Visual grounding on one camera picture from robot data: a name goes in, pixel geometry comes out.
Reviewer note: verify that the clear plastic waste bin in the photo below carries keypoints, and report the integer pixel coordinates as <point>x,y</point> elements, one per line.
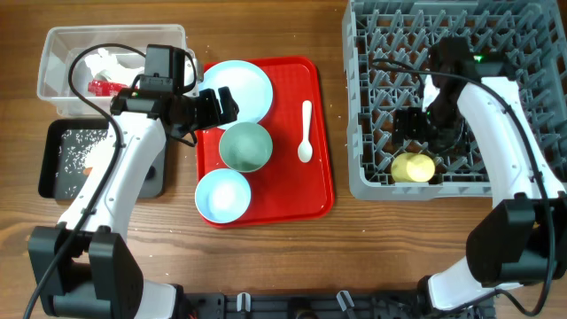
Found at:
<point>63,44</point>

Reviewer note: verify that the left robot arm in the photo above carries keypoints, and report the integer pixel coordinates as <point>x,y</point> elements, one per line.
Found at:
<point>82,265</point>

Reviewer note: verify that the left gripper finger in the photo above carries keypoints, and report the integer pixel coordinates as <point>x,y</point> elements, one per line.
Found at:
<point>209,109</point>
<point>229,107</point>

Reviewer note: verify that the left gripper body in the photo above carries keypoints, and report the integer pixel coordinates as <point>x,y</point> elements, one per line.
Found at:
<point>192,114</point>

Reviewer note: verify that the white tissue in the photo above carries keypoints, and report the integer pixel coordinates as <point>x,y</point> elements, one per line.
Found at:
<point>104,65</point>

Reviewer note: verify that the small light blue bowl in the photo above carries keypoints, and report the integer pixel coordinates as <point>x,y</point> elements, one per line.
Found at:
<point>222,196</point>

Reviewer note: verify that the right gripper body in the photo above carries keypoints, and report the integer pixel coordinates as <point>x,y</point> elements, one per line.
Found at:
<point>446,128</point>

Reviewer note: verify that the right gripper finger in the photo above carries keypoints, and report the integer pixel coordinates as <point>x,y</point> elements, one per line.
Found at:
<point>399,127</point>
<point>417,124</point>

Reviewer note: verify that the red snack wrapper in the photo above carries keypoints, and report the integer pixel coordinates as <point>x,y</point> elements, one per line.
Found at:
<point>105,89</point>

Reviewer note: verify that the large light blue plate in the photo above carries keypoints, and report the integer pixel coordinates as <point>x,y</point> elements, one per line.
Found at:
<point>249,86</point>

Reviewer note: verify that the grey dishwasher rack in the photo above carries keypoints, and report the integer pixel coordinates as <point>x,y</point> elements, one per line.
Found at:
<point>529,33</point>

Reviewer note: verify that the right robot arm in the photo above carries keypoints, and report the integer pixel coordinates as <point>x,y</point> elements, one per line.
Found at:
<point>523,240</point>

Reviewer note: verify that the white plastic spoon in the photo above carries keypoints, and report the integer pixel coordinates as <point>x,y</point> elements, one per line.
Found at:
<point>305,149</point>

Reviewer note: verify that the green bowl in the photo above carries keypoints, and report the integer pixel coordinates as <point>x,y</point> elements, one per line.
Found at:
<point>246,147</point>

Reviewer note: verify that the yellow plastic cup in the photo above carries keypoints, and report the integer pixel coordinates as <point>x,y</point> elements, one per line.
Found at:
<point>412,168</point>

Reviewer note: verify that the black waste tray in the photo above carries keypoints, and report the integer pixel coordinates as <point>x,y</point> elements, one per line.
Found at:
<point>53,141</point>

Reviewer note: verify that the red serving tray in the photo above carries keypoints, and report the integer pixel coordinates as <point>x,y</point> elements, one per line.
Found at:
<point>285,189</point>

